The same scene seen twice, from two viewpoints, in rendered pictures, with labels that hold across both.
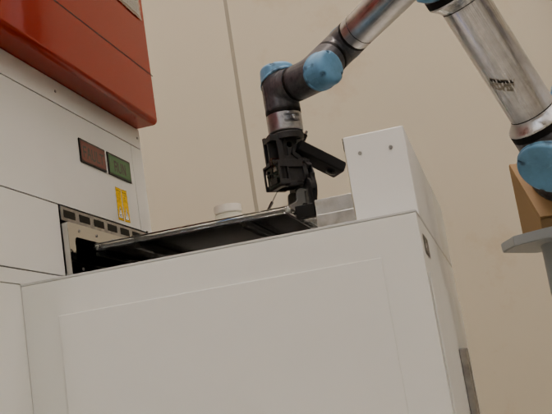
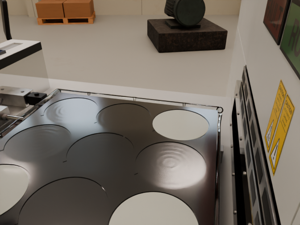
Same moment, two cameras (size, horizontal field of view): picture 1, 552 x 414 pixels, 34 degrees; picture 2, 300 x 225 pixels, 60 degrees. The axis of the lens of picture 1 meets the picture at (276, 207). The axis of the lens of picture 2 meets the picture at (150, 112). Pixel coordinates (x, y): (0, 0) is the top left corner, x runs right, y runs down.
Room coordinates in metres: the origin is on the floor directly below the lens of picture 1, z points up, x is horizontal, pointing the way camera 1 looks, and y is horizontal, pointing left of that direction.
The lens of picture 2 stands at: (2.08, 0.20, 1.15)
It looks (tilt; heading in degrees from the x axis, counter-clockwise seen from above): 30 degrees down; 181
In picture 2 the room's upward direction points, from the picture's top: straight up
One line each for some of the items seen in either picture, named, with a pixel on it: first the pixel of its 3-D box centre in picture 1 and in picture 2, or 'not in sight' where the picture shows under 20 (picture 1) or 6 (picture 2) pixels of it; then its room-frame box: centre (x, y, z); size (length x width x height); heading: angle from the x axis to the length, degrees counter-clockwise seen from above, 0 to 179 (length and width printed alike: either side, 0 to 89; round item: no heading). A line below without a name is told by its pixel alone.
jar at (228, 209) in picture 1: (230, 223); not in sight; (2.25, 0.12, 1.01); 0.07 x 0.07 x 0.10
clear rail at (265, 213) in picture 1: (190, 228); (133, 100); (1.59, 0.16, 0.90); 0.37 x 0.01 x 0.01; 78
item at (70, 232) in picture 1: (117, 259); (242, 169); (1.80, 0.33, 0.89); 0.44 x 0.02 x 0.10; 168
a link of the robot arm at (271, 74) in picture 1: (280, 89); not in sight; (1.86, -0.05, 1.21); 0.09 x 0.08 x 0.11; 44
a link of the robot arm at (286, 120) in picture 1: (286, 125); not in sight; (1.86, -0.05, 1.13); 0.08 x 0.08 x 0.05
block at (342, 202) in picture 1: (339, 204); (14, 95); (1.57, -0.11, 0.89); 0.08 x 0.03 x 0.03; 78
